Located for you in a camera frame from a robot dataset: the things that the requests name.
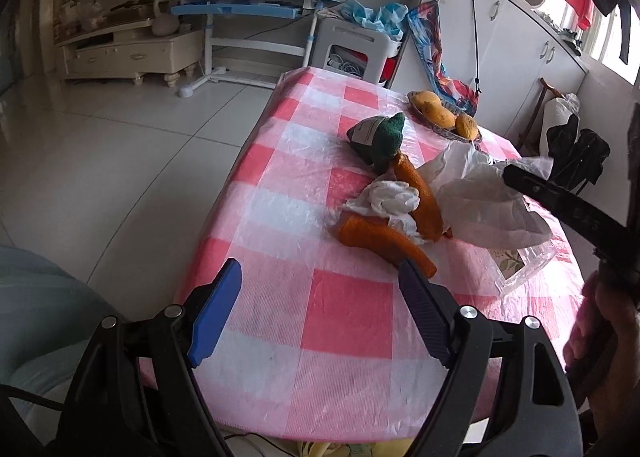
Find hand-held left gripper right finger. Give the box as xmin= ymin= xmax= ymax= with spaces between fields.
xmin=398 ymin=259 xmax=586 ymax=457

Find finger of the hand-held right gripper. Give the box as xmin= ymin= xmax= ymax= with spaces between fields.
xmin=502 ymin=163 xmax=635 ymax=259

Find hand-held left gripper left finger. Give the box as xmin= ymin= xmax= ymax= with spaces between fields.
xmin=52 ymin=258 xmax=243 ymax=457

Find white plastic bag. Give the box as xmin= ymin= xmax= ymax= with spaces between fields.
xmin=417 ymin=142 xmax=556 ymax=250

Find clear leaf-print plastic bag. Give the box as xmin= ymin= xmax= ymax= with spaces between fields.
xmin=487 ymin=242 xmax=558 ymax=295

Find white tissue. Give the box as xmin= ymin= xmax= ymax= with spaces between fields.
xmin=342 ymin=179 xmax=426 ymax=243

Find green snack packet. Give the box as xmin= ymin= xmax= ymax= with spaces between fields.
xmin=346 ymin=112 xmax=406 ymax=172

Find person's right hand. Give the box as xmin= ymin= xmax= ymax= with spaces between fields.
xmin=562 ymin=269 xmax=640 ymax=408

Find black folding chair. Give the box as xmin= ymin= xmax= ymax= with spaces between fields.
xmin=545 ymin=114 xmax=612 ymax=192

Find pink checked tablecloth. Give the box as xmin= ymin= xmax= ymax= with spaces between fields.
xmin=172 ymin=66 xmax=586 ymax=440

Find white sack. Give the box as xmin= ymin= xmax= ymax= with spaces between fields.
xmin=542 ymin=93 xmax=581 ymax=158

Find wooden chair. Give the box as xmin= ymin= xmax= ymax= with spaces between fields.
xmin=517 ymin=78 xmax=556 ymax=152

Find woven fruit basket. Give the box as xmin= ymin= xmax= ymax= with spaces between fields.
xmin=407 ymin=90 xmax=483 ymax=144

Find person's pale trouser leg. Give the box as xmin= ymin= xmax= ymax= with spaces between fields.
xmin=0 ymin=244 xmax=126 ymax=418

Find colourful printed bag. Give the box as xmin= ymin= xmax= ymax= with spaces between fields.
xmin=407 ymin=0 xmax=482 ymax=118

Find light blue cloth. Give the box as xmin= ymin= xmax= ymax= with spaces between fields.
xmin=340 ymin=1 xmax=411 ymax=40

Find white plastic stool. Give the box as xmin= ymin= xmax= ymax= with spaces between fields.
xmin=311 ymin=14 xmax=406 ymax=88

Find white TV cabinet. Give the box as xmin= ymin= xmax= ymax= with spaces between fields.
xmin=54 ymin=17 xmax=203 ymax=88

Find beige kettlebell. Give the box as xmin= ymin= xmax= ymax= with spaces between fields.
xmin=151 ymin=0 xmax=182 ymax=36

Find blue study desk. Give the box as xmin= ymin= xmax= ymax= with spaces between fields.
xmin=165 ymin=0 xmax=351 ymax=98

